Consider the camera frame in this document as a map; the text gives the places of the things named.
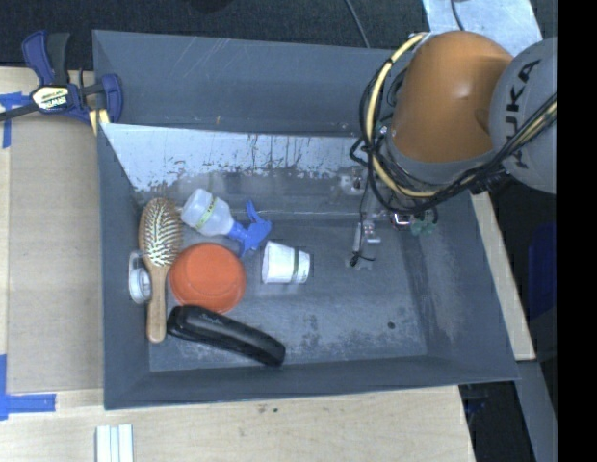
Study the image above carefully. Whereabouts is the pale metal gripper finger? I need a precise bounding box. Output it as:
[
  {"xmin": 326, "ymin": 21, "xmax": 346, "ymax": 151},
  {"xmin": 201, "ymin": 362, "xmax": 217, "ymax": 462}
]
[
  {"xmin": 363, "ymin": 221, "xmax": 383, "ymax": 268},
  {"xmin": 350, "ymin": 220, "xmax": 366, "ymax": 268}
]

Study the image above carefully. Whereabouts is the white paper cup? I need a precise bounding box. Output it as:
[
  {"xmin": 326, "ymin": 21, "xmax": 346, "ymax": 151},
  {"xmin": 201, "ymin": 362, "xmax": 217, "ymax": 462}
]
[{"xmin": 260, "ymin": 240, "xmax": 312, "ymax": 286}]

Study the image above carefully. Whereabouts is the grey metal bin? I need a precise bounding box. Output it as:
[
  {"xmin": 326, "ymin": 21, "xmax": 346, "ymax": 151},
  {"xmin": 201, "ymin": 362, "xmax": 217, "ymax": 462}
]
[{"xmin": 91, "ymin": 29, "xmax": 522, "ymax": 411}]

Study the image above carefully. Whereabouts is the clear spray bottle blue trigger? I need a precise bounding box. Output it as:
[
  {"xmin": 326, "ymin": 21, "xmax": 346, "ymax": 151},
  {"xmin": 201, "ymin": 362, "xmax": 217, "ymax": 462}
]
[{"xmin": 179, "ymin": 188, "xmax": 273, "ymax": 259}]

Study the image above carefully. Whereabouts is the orange bowl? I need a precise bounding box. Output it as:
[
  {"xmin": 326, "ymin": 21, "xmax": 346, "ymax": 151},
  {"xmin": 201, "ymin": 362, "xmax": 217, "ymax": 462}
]
[{"xmin": 169, "ymin": 242, "xmax": 248, "ymax": 316}]

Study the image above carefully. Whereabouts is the black stapler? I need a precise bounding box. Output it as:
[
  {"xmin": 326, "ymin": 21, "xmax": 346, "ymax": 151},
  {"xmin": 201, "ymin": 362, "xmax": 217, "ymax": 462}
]
[{"xmin": 165, "ymin": 304, "xmax": 287, "ymax": 369}]

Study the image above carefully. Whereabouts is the wooden hairbrush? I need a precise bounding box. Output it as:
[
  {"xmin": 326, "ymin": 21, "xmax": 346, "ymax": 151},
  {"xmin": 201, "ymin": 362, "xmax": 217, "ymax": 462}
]
[{"xmin": 137, "ymin": 196, "xmax": 186, "ymax": 345}]

